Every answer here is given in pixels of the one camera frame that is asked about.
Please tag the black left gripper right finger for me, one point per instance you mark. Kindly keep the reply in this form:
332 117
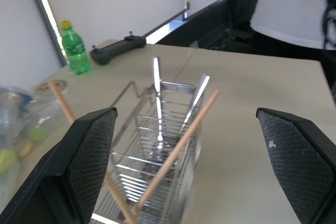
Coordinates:
296 161

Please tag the green plastic soda bottle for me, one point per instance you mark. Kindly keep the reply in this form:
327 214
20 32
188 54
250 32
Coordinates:
75 51

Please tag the clear plastic bag of items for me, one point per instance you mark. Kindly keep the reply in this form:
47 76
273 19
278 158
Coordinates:
18 129

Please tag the wooden chopstick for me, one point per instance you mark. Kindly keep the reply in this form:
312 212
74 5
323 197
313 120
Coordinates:
176 150
63 103

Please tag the person in white shirt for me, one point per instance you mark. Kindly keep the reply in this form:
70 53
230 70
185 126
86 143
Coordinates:
288 11

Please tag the round patterned coaster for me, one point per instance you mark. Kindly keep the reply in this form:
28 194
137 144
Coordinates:
52 86

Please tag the black handheld controller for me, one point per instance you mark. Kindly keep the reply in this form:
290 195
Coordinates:
115 48

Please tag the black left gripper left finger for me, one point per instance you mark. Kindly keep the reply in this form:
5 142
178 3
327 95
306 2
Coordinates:
86 161

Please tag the black chair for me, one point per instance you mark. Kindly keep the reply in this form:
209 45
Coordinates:
240 11

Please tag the metal spoon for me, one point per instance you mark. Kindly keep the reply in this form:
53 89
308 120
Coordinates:
158 98
197 98

